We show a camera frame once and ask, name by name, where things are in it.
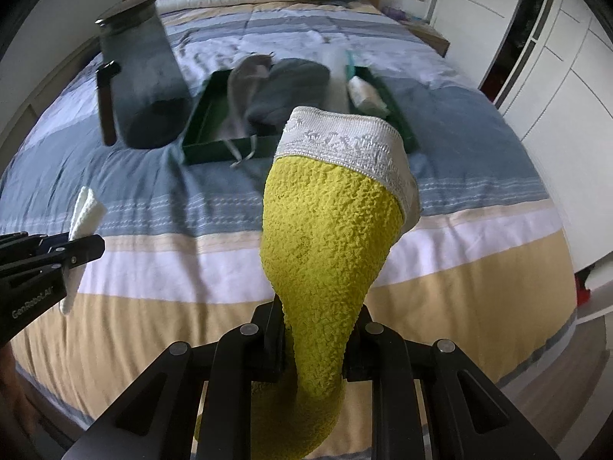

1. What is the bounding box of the green tray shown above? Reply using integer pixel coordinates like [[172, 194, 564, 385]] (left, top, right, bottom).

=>
[[181, 64, 418, 166]]

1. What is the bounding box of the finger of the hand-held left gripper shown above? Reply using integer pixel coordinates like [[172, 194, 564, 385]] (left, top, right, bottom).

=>
[[36, 234, 105, 270], [0, 232, 64, 262]]

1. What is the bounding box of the wooden nightstand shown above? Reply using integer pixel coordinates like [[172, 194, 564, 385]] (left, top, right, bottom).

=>
[[380, 7, 451, 58]]

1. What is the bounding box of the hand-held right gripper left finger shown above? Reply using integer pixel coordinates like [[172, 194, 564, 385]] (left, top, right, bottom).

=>
[[62, 297, 288, 460]]

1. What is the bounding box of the dark grey cloth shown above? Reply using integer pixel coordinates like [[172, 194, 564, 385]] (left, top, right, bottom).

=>
[[246, 57, 332, 131]]

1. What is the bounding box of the bed with striped cover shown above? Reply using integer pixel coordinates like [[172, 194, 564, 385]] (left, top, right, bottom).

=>
[[0, 0, 578, 442]]

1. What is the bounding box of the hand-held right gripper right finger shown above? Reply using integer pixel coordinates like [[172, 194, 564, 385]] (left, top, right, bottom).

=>
[[342, 304, 561, 460]]

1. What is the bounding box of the white cloth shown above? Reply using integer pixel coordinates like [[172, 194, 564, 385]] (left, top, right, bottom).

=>
[[347, 76, 390, 117]]

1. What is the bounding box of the white translucent tube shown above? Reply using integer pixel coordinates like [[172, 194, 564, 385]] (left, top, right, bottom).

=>
[[325, 45, 352, 112]]

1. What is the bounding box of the white wardrobe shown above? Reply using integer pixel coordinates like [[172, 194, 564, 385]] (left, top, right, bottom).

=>
[[426, 0, 613, 274]]

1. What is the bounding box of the yellow sock with white cuff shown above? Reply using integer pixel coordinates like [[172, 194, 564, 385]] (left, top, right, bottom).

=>
[[194, 105, 423, 458]]

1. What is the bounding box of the grey drawstring pouch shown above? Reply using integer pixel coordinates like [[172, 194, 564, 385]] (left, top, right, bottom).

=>
[[221, 53, 275, 168]]

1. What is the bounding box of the red plastic object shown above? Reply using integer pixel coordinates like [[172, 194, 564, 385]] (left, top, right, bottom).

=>
[[574, 272, 595, 308]]

